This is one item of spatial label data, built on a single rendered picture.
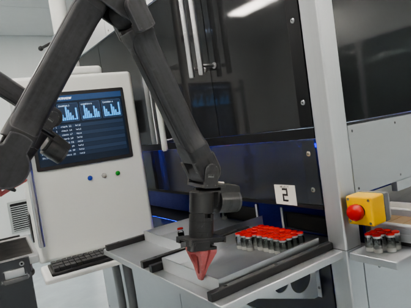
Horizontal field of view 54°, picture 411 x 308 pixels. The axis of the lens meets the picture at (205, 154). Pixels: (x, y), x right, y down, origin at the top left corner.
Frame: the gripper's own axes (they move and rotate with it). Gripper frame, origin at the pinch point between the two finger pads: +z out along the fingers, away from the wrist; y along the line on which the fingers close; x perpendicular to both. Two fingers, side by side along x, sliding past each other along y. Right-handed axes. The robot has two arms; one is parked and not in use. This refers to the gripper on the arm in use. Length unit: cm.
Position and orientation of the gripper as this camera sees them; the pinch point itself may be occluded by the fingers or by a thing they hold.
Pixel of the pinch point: (200, 275)
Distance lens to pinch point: 96.9
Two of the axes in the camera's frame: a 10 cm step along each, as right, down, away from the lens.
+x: -5.7, 0.3, 8.2
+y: 8.2, 0.3, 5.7
